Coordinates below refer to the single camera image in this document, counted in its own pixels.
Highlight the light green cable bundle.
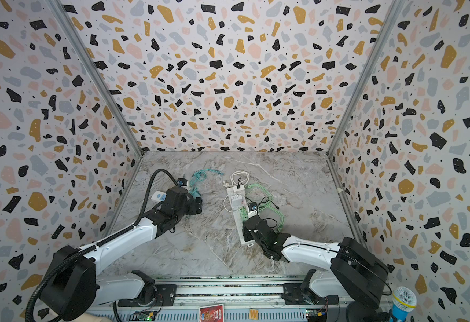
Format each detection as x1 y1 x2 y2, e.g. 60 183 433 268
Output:
240 182 286 234

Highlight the red snack packet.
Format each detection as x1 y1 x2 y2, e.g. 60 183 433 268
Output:
198 304 225 322

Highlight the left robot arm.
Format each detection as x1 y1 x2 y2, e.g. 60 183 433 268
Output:
24 169 202 321

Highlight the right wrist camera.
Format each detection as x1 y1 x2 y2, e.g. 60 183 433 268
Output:
247 202 259 218

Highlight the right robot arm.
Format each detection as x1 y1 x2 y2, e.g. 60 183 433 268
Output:
243 215 391 309

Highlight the black usb cable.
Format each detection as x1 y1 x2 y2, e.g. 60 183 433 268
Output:
244 196 278 226

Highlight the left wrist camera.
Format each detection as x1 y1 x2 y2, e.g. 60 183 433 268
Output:
177 178 189 189

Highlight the small yellow tag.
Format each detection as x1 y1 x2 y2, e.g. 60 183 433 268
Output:
248 309 259 321

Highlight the large colourful power strip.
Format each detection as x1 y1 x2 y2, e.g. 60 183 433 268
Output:
226 183 255 248

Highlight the small white blue power strip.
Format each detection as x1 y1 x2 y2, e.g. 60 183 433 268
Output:
151 191 167 203

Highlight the teal multi-head cable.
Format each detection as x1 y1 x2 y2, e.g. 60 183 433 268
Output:
188 168 224 198

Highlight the white rectangular charger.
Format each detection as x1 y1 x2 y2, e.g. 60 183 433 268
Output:
230 195 245 209

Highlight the black round object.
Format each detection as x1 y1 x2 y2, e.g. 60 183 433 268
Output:
345 302 379 322

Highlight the blue toy microphone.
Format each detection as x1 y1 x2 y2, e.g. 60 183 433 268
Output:
389 287 417 322

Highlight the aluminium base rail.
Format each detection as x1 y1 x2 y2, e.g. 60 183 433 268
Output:
55 274 395 322

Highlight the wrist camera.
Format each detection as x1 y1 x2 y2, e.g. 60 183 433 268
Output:
177 178 189 189
247 202 259 218

